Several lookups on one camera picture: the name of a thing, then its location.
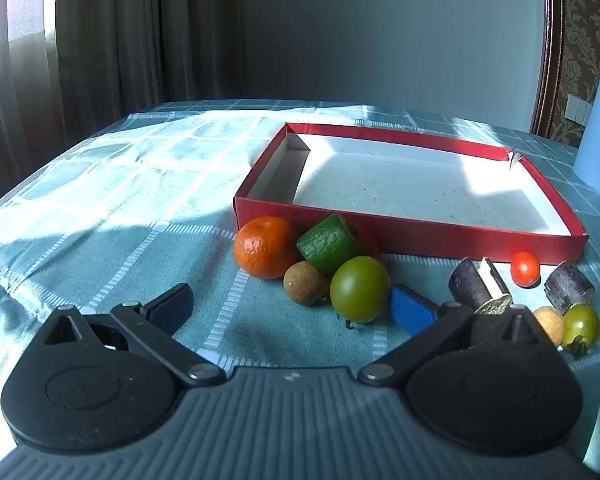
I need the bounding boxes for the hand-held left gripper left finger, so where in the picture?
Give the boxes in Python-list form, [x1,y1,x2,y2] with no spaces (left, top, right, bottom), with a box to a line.
[44,282,227,387]

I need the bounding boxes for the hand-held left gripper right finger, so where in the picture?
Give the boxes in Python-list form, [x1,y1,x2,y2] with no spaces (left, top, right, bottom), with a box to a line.
[357,284,556,387]

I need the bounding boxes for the large green tomato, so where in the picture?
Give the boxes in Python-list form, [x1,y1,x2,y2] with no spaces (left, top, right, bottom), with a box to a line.
[329,256,392,324]

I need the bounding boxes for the small green tomato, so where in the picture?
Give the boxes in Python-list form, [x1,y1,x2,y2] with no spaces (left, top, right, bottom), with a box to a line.
[561,304,600,356]

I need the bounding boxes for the green cucumber piece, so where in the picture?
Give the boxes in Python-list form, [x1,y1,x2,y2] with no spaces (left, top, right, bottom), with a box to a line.
[296,213,366,273]

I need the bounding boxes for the pale tan longan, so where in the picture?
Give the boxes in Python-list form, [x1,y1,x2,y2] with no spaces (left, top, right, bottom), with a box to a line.
[532,306,565,347]

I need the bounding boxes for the red cardboard box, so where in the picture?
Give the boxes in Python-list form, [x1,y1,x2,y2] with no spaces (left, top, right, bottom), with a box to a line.
[233,122,589,265]

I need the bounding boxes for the red cherry tomato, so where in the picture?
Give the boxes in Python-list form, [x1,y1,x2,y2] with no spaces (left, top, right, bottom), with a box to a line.
[510,251,540,287]

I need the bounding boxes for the orange mandarin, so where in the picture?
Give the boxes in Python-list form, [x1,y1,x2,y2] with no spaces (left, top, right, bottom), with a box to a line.
[234,216,302,280]

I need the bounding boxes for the brown longan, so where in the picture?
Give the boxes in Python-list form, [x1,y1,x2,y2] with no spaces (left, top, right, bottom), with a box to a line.
[283,261,331,306]

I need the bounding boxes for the brown patterned curtain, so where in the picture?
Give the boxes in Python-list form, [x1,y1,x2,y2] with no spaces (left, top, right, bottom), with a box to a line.
[54,0,244,148]

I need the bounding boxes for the sheer white curtain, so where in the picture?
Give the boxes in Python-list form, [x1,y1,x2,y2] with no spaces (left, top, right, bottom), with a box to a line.
[0,0,63,213]

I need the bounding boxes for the wall switch panel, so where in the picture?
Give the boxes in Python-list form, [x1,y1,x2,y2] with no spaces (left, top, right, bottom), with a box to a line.
[566,93,594,124]

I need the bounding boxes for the dark wooden wall frame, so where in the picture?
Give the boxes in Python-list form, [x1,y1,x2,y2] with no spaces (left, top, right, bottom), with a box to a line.
[529,0,567,137]

